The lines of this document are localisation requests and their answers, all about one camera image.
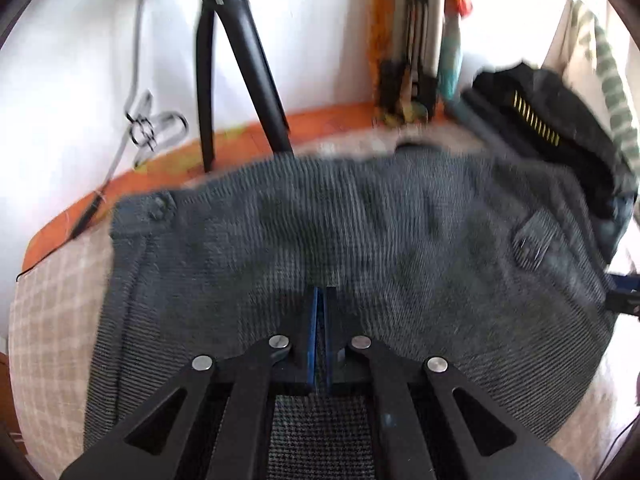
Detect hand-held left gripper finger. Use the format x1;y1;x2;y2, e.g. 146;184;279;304
59;286;321;480
322;286;583;480

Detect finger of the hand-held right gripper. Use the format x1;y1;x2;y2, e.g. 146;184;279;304
604;273;640;318

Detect grey checked pants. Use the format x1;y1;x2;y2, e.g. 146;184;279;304
83;145;619;480

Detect black jacket with yellow stripes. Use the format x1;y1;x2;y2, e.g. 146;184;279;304
458;62;635;264

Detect green striped cloth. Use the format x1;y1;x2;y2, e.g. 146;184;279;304
543;0;640;181

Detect beige checked bed sheet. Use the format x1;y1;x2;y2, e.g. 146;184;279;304
10;130;640;476

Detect black tripod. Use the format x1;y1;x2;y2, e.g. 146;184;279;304
196;0;294;173

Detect folded metal frame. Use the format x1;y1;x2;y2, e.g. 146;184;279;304
378;0;447;116

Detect grey cable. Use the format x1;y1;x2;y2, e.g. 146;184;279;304
68;0;190;241

